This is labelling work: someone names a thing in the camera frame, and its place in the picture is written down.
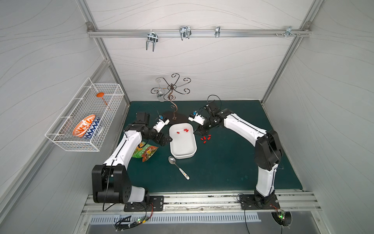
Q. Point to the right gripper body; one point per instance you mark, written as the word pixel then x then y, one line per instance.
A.
pixel 203 126

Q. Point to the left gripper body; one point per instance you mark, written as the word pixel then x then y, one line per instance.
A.
pixel 165 139

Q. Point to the white storage box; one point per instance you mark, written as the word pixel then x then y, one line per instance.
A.
pixel 183 145

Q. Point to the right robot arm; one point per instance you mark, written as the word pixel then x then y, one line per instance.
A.
pixel 268 149

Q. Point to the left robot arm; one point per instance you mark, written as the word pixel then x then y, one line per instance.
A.
pixel 110 180

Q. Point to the green snack packet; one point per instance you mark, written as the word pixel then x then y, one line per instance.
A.
pixel 144 151

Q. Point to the black metal cup stand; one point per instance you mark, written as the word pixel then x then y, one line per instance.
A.
pixel 169 96

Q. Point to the glass cup on stand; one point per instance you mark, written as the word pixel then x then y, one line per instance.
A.
pixel 160 94

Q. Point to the orange small spoon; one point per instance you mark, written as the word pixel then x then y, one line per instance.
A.
pixel 101 95

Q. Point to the orange blue patterned bowl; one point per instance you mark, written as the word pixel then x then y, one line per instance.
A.
pixel 87 127

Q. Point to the metal double hook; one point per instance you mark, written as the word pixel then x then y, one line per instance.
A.
pixel 152 38

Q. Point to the white vent strip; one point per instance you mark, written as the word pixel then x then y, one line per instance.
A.
pixel 112 219

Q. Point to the round black fan board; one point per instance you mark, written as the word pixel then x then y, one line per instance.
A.
pixel 282 218

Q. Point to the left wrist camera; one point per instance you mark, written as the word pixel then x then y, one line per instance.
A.
pixel 161 123

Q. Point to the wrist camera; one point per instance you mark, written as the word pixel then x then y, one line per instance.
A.
pixel 196 117
pixel 161 123

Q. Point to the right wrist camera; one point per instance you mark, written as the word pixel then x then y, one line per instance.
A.
pixel 196 117

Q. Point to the spoon with white handle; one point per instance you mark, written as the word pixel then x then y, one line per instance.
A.
pixel 172 161

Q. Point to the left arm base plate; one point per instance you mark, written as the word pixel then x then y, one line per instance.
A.
pixel 151 203

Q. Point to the white wire basket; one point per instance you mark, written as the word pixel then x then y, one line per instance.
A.
pixel 85 103

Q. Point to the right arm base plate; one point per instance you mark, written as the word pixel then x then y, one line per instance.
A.
pixel 258 202

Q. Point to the aluminium front rail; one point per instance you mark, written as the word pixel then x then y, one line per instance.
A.
pixel 213 202

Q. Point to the aluminium rail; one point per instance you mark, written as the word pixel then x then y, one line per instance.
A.
pixel 196 33
pixel 213 202

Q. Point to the aluminium top rail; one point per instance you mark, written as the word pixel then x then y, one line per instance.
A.
pixel 196 33

